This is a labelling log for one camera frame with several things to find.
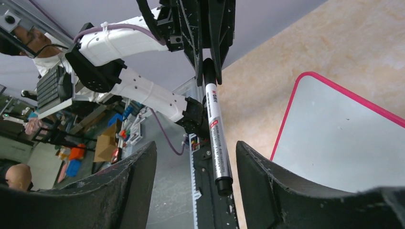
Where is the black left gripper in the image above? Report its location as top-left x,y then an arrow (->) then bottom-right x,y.
137,0 -> 236,86

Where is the white cable duct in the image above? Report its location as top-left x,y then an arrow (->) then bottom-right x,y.
189,134 -> 201,229

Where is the aluminium frame rail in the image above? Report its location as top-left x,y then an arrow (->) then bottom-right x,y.
0,0 -> 73,59

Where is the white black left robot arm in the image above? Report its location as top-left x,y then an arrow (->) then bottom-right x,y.
65,0 -> 236,139

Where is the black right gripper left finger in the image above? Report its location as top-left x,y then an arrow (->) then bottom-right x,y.
0,142 -> 157,229

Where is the silver whiteboard marker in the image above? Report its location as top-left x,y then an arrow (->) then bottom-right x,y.
203,58 -> 233,197

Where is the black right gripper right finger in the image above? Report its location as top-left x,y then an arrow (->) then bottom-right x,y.
236,141 -> 405,229

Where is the pink framed whiteboard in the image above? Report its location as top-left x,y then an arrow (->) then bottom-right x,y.
270,72 -> 405,192

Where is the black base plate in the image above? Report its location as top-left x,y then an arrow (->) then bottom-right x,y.
193,138 -> 239,229

